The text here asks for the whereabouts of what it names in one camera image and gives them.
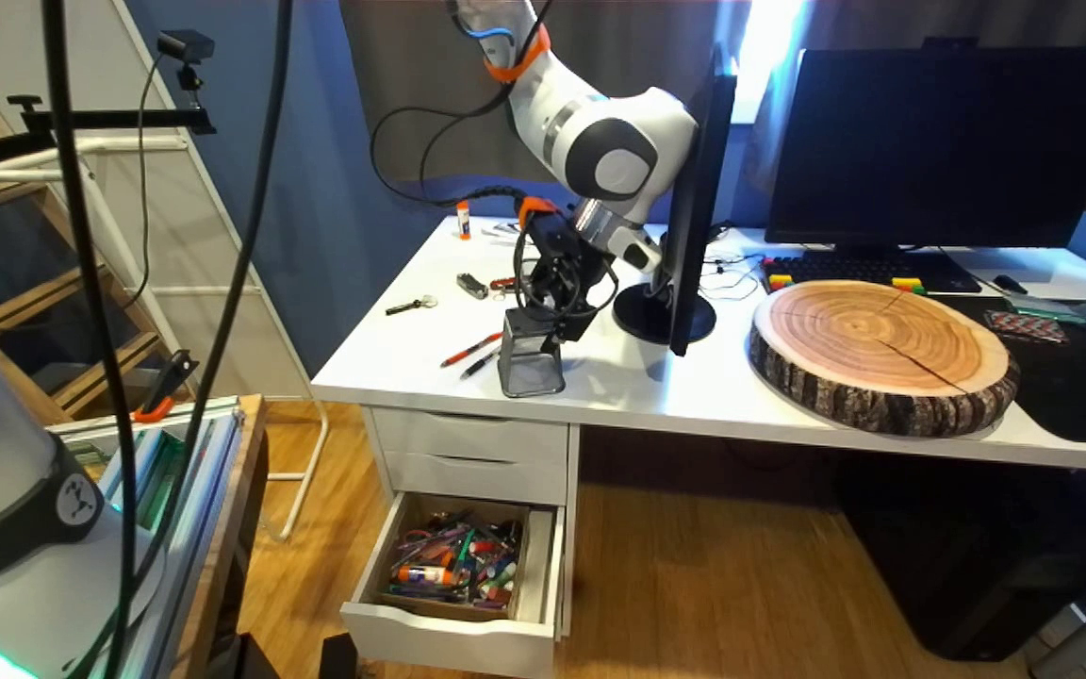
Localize red black spring clamp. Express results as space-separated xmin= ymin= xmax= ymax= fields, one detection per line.
xmin=126 ymin=348 xmax=204 ymax=425

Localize wooden side table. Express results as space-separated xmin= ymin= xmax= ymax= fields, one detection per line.
xmin=171 ymin=393 xmax=270 ymax=679

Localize white open drawer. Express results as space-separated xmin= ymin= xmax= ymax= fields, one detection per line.
xmin=339 ymin=491 xmax=568 ymax=679

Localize grey mesh pen holder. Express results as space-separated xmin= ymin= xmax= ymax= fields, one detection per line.
xmin=497 ymin=308 xmax=568 ymax=402

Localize thin desk cable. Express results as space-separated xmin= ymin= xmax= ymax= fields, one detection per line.
xmin=696 ymin=230 xmax=763 ymax=305

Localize black pen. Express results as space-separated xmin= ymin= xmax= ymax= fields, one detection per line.
xmin=460 ymin=348 xmax=504 ymax=379

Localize small black camera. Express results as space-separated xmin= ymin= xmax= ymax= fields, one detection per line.
xmin=151 ymin=26 xmax=220 ymax=93

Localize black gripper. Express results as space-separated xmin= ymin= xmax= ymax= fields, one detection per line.
xmin=520 ymin=207 xmax=624 ymax=361

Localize white closed drawer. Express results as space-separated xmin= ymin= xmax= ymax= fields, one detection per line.
xmin=370 ymin=407 xmax=575 ymax=510

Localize large black monitor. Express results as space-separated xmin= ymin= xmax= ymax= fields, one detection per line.
xmin=763 ymin=35 xmax=1086 ymax=293

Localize black monitor round stand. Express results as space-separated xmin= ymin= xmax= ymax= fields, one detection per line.
xmin=611 ymin=71 xmax=740 ymax=359

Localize orange cable strap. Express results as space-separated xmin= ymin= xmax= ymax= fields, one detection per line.
xmin=483 ymin=19 xmax=557 ymax=91

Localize large black computer case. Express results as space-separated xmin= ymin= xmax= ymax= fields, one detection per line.
xmin=836 ymin=464 xmax=1086 ymax=666

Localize red pen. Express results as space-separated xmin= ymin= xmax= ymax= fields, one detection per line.
xmin=439 ymin=329 xmax=509 ymax=372

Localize magnifying glass black handle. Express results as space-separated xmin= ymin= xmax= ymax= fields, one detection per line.
xmin=380 ymin=293 xmax=440 ymax=320

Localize thick black cable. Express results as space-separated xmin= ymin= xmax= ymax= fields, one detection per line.
xmin=42 ymin=0 xmax=142 ymax=679
xmin=64 ymin=0 xmax=299 ymax=679

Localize stacked light blue boards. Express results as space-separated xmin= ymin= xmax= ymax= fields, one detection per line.
xmin=45 ymin=396 xmax=246 ymax=679

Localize white metal tube frame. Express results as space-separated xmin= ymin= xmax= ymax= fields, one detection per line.
xmin=0 ymin=129 xmax=264 ymax=361

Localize brown wooden ladder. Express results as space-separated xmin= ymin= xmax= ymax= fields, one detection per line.
xmin=0 ymin=35 xmax=190 ymax=425

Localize wood slice cushion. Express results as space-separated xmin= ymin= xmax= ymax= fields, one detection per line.
xmin=747 ymin=276 xmax=1021 ymax=440

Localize thin black camera cable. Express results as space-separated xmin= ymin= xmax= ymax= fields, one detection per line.
xmin=126 ymin=54 xmax=197 ymax=312

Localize orange wrist mount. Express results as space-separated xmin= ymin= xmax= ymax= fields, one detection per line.
xmin=512 ymin=191 xmax=561 ymax=235

